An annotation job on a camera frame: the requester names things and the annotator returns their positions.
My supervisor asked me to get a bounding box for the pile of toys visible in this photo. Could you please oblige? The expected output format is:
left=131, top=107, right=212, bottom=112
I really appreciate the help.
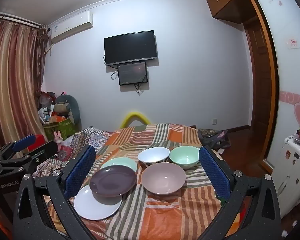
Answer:
left=36, top=91, right=58, bottom=124

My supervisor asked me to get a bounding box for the white air conditioner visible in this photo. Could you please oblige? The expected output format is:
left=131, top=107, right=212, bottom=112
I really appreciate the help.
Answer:
left=49, top=10, right=93, bottom=44

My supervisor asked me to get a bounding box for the dark purple bag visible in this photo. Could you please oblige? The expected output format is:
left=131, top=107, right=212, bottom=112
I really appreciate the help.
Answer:
left=199, top=129, right=232, bottom=150

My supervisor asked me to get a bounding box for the striped patchwork blanket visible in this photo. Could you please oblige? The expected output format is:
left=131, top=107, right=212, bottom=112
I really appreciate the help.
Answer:
left=70, top=123, right=240, bottom=240

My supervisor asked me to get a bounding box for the black wall television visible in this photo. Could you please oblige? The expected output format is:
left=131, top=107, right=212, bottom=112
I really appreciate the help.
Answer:
left=104, top=30, right=158, bottom=66

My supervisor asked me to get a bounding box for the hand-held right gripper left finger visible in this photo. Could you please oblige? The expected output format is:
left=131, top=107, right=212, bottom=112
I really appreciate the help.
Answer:
left=12, top=145, right=98, bottom=240

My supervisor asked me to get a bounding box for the red box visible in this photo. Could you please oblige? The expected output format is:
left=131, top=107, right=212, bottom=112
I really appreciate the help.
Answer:
left=27, top=134, right=46, bottom=151

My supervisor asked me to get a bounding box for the green bowl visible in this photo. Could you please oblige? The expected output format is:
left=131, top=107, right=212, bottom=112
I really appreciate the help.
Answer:
left=169, top=146, right=200, bottom=168

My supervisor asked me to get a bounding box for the pink bowl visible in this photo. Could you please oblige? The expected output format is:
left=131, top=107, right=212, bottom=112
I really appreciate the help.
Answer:
left=142, top=162, right=187, bottom=195

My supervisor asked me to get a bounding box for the white bowl with dark dots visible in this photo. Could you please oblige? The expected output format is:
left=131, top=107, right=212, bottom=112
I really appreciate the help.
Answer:
left=137, top=147, right=170, bottom=168

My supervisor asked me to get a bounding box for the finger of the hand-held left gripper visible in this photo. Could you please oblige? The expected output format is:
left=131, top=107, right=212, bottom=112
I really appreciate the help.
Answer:
left=0, top=140, right=59, bottom=178
left=0, top=134, right=37, bottom=165

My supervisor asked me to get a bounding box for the small red notice sticker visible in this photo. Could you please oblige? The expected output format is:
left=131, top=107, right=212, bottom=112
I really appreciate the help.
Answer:
left=286, top=38, right=300, bottom=49

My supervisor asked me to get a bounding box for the checkered patterned quilt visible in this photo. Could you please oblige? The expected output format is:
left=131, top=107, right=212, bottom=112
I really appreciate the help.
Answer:
left=32, top=126, right=115, bottom=180

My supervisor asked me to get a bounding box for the yellow foam tube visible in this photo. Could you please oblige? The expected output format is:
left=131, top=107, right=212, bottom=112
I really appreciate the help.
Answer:
left=119, top=110, right=150, bottom=129

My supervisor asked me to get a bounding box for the purple plate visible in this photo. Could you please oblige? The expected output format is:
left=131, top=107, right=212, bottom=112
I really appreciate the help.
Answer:
left=89, top=165, right=137, bottom=197

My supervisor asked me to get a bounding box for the wooden overhead cabinet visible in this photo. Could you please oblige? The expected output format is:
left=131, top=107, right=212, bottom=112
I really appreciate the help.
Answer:
left=205, top=0, right=253, bottom=25

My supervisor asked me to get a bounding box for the white sliding wardrobe door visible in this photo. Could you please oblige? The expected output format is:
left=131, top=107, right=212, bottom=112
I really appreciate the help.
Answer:
left=250, top=0, right=300, bottom=175

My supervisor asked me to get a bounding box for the white plate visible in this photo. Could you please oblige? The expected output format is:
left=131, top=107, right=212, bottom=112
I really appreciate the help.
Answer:
left=74, top=184, right=122, bottom=221

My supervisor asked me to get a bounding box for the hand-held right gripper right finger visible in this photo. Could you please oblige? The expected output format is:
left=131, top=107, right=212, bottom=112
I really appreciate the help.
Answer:
left=199, top=145, right=282, bottom=240

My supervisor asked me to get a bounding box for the wooden door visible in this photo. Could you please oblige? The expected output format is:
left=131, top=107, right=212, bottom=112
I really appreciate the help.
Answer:
left=244, top=22, right=273, bottom=160

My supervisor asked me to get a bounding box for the green plate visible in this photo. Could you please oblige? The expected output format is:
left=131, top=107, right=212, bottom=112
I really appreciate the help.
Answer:
left=100, top=157, right=138, bottom=173

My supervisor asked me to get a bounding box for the small black wall monitor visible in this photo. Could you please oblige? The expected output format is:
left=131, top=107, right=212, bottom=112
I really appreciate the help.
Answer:
left=117, top=61, right=148, bottom=86

